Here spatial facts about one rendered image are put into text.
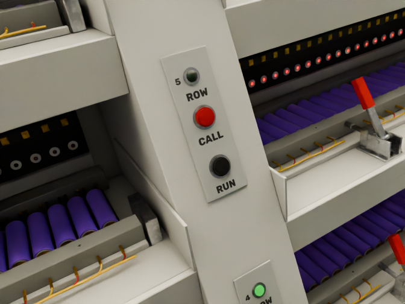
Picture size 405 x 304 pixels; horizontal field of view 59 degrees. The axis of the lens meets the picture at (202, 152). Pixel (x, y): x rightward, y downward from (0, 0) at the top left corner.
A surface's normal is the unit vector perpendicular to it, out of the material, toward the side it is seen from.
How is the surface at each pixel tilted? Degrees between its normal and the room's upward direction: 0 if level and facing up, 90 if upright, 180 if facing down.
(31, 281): 111
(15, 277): 21
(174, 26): 90
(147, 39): 90
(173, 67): 90
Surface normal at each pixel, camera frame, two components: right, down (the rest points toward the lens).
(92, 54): 0.48, 0.38
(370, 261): -0.14, -0.85
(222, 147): 0.40, 0.05
